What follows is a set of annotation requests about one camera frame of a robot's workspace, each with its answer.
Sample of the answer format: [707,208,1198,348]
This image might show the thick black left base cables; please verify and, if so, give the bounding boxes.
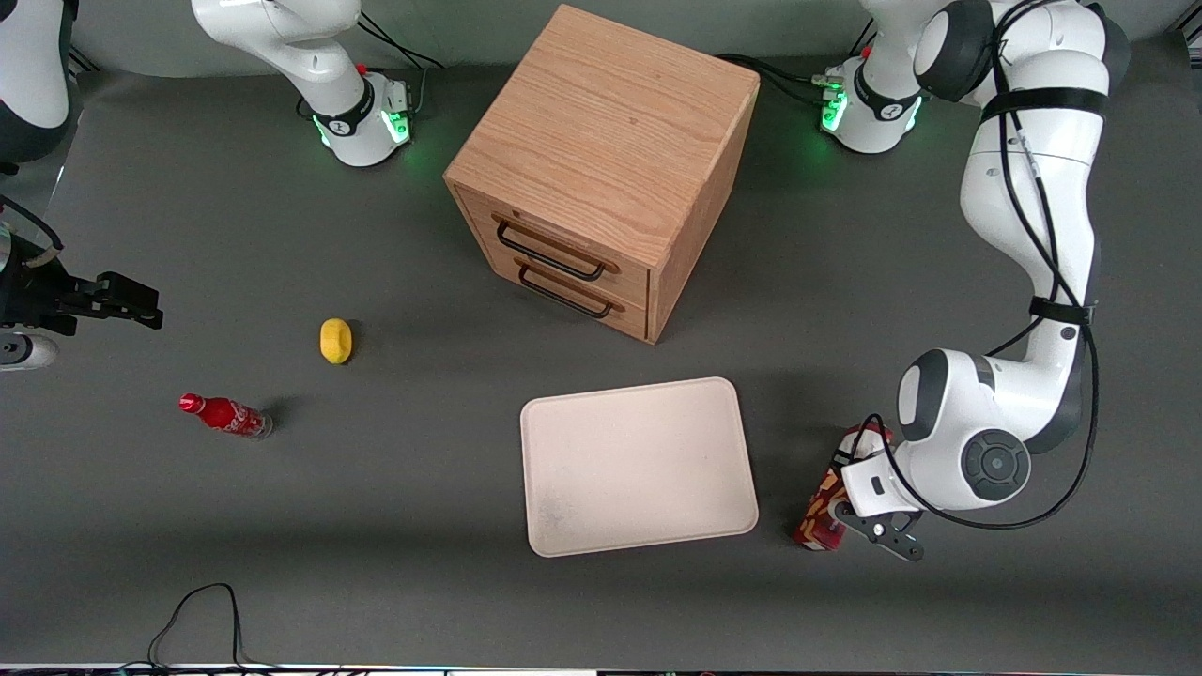
[716,53,843,107]

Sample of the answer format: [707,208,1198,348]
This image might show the thin black looped cable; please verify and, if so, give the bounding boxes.
[117,582,283,673]

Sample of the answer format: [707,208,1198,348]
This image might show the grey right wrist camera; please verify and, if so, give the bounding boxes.
[0,333,59,373]

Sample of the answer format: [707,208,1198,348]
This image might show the yellow lemon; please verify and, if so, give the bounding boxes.
[319,317,355,365]

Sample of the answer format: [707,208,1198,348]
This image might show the red cola bottle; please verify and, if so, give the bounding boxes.
[178,392,274,440]

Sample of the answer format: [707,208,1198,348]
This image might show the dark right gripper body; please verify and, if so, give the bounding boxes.
[0,246,80,337]

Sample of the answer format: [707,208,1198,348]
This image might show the black metal drawer handle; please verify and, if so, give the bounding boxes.
[494,217,622,283]
[516,259,626,321]

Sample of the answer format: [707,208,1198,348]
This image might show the wooden drawer front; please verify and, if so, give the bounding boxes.
[456,186,653,307]
[481,246,651,342]

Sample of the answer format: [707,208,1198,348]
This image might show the wooden drawer cabinet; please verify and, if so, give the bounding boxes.
[443,3,762,346]

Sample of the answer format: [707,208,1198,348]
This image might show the red tartan cookie box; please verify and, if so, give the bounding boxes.
[794,422,894,553]

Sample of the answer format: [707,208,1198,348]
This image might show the black cable strap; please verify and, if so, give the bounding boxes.
[1028,295,1096,327]

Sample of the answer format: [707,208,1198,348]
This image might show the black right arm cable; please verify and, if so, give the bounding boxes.
[0,194,65,253]

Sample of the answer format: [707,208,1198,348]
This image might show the cream plastic tray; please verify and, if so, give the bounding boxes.
[519,376,760,559]

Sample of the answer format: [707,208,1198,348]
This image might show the black right arm base cables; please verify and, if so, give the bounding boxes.
[357,11,445,118]

